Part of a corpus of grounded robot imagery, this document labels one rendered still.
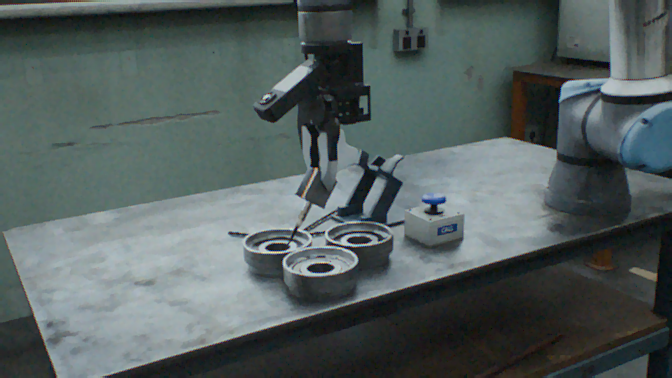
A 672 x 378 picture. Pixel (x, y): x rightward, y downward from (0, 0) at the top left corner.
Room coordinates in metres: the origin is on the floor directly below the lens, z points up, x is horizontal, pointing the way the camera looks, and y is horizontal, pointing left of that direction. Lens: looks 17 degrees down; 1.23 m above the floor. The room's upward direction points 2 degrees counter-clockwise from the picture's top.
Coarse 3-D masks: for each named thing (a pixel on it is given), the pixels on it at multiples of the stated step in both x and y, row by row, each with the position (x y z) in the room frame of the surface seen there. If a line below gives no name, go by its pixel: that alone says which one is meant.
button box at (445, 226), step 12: (408, 216) 1.10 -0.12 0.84; (420, 216) 1.08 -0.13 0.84; (432, 216) 1.08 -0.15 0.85; (444, 216) 1.07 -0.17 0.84; (456, 216) 1.08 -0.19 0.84; (408, 228) 1.10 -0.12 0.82; (420, 228) 1.07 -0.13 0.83; (432, 228) 1.05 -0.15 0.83; (444, 228) 1.06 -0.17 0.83; (456, 228) 1.08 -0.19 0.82; (420, 240) 1.07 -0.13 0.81; (432, 240) 1.05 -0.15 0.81; (444, 240) 1.07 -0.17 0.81; (456, 240) 1.08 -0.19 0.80
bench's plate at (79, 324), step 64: (256, 192) 1.38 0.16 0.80; (448, 192) 1.34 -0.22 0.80; (512, 192) 1.33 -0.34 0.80; (640, 192) 1.30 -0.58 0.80; (64, 256) 1.07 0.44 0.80; (128, 256) 1.06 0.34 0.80; (192, 256) 1.05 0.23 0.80; (448, 256) 1.02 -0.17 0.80; (512, 256) 1.01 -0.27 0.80; (64, 320) 0.84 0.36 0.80; (128, 320) 0.84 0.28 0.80; (192, 320) 0.83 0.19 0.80; (256, 320) 0.83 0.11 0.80; (320, 320) 0.85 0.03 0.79
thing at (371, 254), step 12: (336, 228) 1.06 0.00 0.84; (348, 228) 1.07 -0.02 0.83; (360, 228) 1.07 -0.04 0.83; (372, 228) 1.07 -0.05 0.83; (384, 228) 1.05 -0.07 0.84; (348, 240) 1.03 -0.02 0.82; (360, 240) 1.04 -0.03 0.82; (372, 240) 1.02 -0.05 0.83; (384, 240) 0.99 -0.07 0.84; (360, 252) 0.97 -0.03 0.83; (372, 252) 0.97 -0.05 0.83; (384, 252) 0.98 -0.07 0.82; (360, 264) 0.98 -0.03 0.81; (372, 264) 0.98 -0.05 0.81
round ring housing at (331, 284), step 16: (288, 256) 0.94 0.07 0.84; (304, 256) 0.96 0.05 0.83; (320, 256) 0.97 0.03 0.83; (336, 256) 0.96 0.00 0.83; (352, 256) 0.94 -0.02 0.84; (288, 272) 0.89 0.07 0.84; (304, 272) 0.91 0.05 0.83; (320, 272) 0.94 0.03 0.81; (336, 272) 0.90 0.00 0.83; (352, 272) 0.89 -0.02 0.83; (304, 288) 0.87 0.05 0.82; (320, 288) 0.87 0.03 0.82; (336, 288) 0.87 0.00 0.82; (352, 288) 0.90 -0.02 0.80
